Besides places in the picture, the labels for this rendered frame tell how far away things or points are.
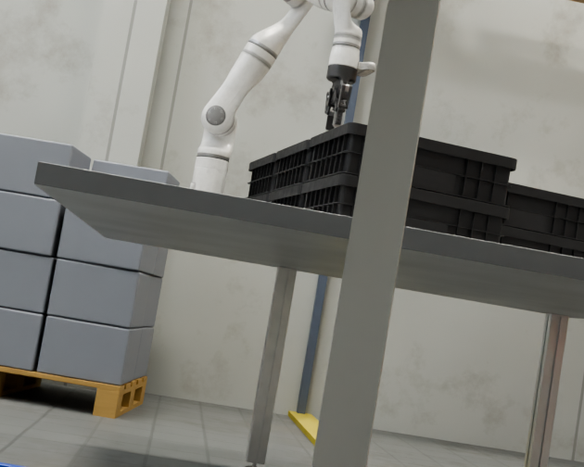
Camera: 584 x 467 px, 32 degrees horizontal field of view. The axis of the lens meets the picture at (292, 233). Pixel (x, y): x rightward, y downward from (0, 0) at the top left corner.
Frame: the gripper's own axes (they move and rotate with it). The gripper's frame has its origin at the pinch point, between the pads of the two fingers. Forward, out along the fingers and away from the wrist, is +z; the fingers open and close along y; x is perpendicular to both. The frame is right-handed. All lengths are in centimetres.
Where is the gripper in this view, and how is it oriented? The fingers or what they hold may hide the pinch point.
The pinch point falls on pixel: (334, 122)
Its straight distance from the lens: 255.9
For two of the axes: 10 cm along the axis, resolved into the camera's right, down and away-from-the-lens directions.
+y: 2.6, -0.3, -9.6
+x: 9.5, 1.8, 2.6
